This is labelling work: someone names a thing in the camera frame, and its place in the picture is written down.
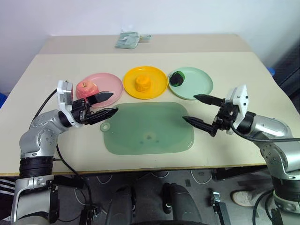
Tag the yellow toy food piece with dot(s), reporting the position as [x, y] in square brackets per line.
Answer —
[143, 84]

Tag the black table frame bar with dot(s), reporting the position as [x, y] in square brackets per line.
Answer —
[68, 182]
[239, 173]

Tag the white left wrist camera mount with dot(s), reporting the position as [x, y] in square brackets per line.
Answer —
[64, 98]

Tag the dark green toy vegetable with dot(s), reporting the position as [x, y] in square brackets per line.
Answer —
[177, 78]

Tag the blue container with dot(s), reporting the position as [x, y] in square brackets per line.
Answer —
[272, 71]

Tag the pink plate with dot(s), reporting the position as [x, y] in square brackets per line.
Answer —
[107, 83]

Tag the folded pale green cloth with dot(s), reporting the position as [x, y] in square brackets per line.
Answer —
[126, 41]

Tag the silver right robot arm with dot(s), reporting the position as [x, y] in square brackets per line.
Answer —
[269, 126]

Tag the light green plate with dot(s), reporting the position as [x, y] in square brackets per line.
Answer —
[197, 80]

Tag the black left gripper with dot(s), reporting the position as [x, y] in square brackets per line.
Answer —
[80, 112]

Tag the black woven panel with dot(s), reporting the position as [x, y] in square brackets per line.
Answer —
[289, 70]

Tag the blue box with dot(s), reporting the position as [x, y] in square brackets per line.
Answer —
[2, 99]

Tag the dark rounded shape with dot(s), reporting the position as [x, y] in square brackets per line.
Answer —
[181, 206]
[120, 206]

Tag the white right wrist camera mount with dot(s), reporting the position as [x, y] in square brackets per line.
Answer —
[240, 100]

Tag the black white striped trousers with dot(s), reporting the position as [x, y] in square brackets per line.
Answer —
[5, 189]

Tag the metal clamp with black bar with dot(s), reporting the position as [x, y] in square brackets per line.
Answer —
[219, 206]

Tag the black floor bracket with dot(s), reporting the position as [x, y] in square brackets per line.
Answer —
[90, 214]

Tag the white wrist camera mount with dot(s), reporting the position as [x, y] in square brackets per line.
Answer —
[64, 98]
[240, 100]

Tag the white shoe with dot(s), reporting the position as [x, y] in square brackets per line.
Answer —
[243, 198]

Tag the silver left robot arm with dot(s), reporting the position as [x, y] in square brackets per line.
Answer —
[37, 140]

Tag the translucent green mat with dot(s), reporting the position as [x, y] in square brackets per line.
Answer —
[147, 126]

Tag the yellow plate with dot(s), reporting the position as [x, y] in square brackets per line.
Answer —
[154, 77]

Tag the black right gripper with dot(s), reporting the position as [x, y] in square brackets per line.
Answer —
[225, 115]

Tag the pink apple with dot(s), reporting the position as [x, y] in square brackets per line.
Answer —
[85, 90]

